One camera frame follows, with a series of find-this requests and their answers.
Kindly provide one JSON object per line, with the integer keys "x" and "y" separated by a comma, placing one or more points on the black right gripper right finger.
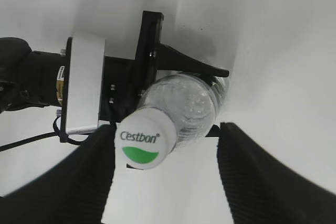
{"x": 261, "y": 189}

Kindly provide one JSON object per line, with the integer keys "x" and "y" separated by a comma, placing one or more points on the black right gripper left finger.
{"x": 74, "y": 191}

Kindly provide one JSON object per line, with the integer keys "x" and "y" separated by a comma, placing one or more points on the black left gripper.
{"x": 125, "y": 80}

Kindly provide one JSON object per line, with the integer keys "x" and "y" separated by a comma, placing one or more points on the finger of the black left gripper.
{"x": 214, "y": 131}

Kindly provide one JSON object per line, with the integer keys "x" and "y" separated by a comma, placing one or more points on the clear cestbon water bottle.
{"x": 192, "y": 101}

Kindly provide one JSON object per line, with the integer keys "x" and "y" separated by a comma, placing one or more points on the white green bottle cap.
{"x": 146, "y": 137}

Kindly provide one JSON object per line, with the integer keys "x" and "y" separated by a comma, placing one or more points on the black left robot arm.
{"x": 39, "y": 79}

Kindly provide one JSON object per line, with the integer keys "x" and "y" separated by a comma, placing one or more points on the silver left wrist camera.
{"x": 84, "y": 83}

